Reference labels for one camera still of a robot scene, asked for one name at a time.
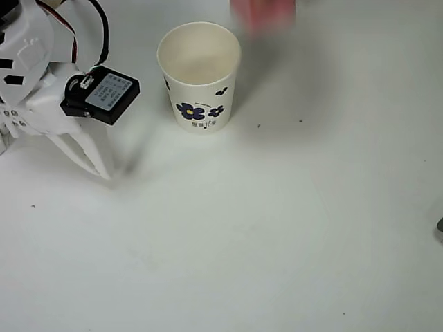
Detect pink block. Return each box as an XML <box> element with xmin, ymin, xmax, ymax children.
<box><xmin>229</xmin><ymin>0</ymin><xmax>297</xmax><ymax>36</ymax></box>

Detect white flower-print paper cup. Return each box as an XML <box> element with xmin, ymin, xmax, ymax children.
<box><xmin>156</xmin><ymin>21</ymin><xmax>242</xmax><ymax>133</ymax></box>

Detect black servo cable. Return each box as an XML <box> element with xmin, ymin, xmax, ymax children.
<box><xmin>84</xmin><ymin>0</ymin><xmax>111</xmax><ymax>68</ymax></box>

